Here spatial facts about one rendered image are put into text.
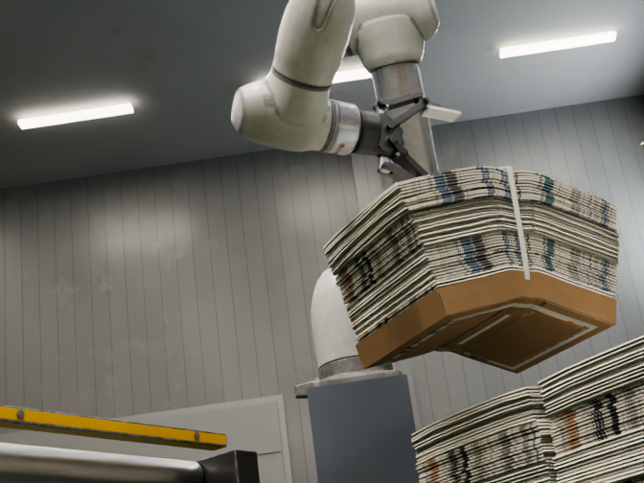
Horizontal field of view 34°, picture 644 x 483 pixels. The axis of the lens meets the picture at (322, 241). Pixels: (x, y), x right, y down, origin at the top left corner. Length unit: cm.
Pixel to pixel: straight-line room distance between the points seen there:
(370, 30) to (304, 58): 55
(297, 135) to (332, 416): 62
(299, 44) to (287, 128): 14
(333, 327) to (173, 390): 958
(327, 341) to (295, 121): 61
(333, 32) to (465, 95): 1044
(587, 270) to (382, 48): 71
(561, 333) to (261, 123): 59
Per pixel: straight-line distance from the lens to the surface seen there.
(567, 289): 170
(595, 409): 150
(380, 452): 206
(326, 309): 217
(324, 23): 165
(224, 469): 160
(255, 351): 1165
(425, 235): 159
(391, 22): 220
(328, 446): 207
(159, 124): 1181
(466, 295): 158
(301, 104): 169
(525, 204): 172
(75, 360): 1207
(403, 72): 220
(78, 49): 1052
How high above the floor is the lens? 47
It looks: 22 degrees up
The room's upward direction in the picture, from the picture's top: 8 degrees counter-clockwise
